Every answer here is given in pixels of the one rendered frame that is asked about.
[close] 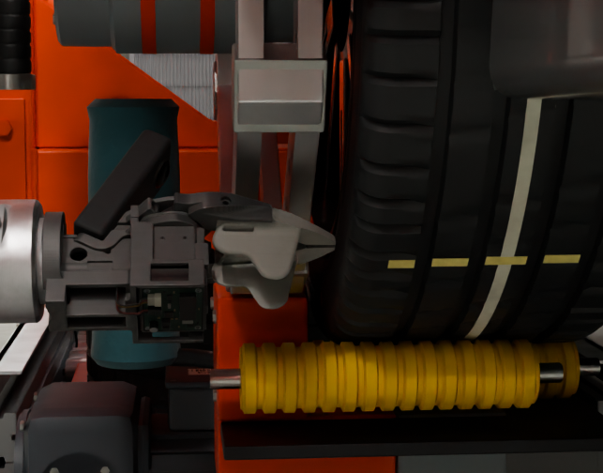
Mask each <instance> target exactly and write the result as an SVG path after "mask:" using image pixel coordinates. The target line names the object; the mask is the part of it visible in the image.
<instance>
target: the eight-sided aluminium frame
mask: <svg viewBox="0 0 603 473"><path fill-rule="evenodd" d="M327 68H328V61H327V57H326V53H325V50H324V0H294V44H282V43H273V42H264V0H235V44H233V46H232V53H216V61H215V62H214V67H213V95H214V120H216V121H217V133H218V160H219V192H228V193H232V194H237V195H240V196H244V197H248V198H250V199H254V200H258V194H259V182H260V197H261V201H262V202H265V203H268V204H270V205H271V206H272V207H274V208H277V209H281V210H284V211H287V212H289V213H292V214H294V215H295V216H298V217H300V218H302V219H304V220H306V221H309V222H310V218H311V209H312V200H313V192H314V183H315V174H316V165H317V157H318V148H319V139H320V132H324V128H325V107H326V88H327ZM277 132H289V138H288V149H287V161H286V173H285V184H284V195H283V206H282V202H281V189H280V176H279V151H278V138H277ZM308 275H309V262H307V263H303V264H300V265H297V266H296V269H295V272H294V278H293V282H292V286H291V290H290V293H302V292H303V289H304V286H305V283H306V280H307V277H308Z"/></svg>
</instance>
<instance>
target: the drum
mask: <svg viewBox="0 0 603 473"><path fill-rule="evenodd" d="M53 10H54V14H53V24H54V25H55V29H56V35H57V39H58V42H59V43H60V44H61V45H62V46H74V47H113V48H114V50H115V51H116V53H142V54H157V53H199V54H213V53H232V46H233V44H235V0H53ZM264 42H294V0H264Z"/></svg>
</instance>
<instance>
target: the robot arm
mask: <svg viewBox="0 0 603 473"><path fill-rule="evenodd" d="M170 155H171V140H170V139H169V138H168V137H166V136H163V135H161V134H159V133H156V132H154V131H152V130H144V131H143V132H142V134H141V135H140V136H139V137H138V139H137V140H136V141H135V143H134V144H133V145H132V147H131V148H130V149H129V151H128V152H127V154H126V155H125V156H124V157H123V159H121V160H120V162H119V163H118V164H117V166H116V167H115V168H114V170H113V171H112V173H111V174H110V175H109V176H108V178H107V179H106V180H105V182H104V183H103V184H102V186H101V187H100V188H99V190H98V191H97V192H96V194H95V195H94V196H93V198H92V199H91V200H90V202H89V203H88V204H87V206H86V207H85V208H84V210H83V211H82V212H81V214H80V215H79V216H78V218H77V219H76V220H75V222H74V235H67V224H66V217H65V213H64V211H59V212H45V215H44V214H43V208H42V205H41V203H40V202H39V200H37V199H11V200H0V324H19V323H38V322H39V321H40V320H41V319H42V317H43V314H44V307H46V309H47V311H48V313H49V324H48V326H49V331H91V330H130V331H132V341H133V343H203V342H204V330H205V329H206V314H207V313H208V287H207V284H208V283H215V282H216V283H217V284H219V285H221V286H226V287H245V288H247V289H248V290H249V291H250V292H251V294H252V295H253V297H254V298H255V300H256V301H257V303H258V304H259V305H260V306H261V307H262V308H265V309H278V308H280V307H282V306H283V305H284V304H285V303H286V302H287V300H288V297H289V294H290V290H291V286H292V282H293V278H294V272H295V269H296V266H297V265H300V264H303V263H307V262H309V261H312V260H314V259H317V258H319V257H322V256H324V255H326V254H328V253H330V252H332V251H334V250H335V245H336V239H335V237H334V236H333V235H332V234H330V233H329V232H327V231H325V230H324V229H322V228H320V227H319V226H317V225H315V224H313V223H311V222H309V221H306V220H304V219H302V218H300V217H298V216H295V215H294V214H292V213H289V212H287V211H284V210H281V209H277V208H274V207H272V206H271V205H270V204H268V203H265V202H262V201H258V200H254V199H250V198H248V197H244V196H240V195H237V194H232V193H228V192H219V191H205V192H196V193H178V192H176V193H175V194H174V196H167V197H162V198H157V199H154V197H155V196H156V194H157V193H158V191H159V190H160V189H161V187H162V186H163V184H164V183H165V182H166V180H167V179H168V177H169V173H170ZM211 231H216V232H215V233H214V235H213V238H212V244H213V246H214V248H215V249H212V248H211V242H210V241H207V240H205V239H204V238H205V237H206V236H207V235H208V234H209V233H210V232H211ZM175 331H188V337H152V332H175Z"/></svg>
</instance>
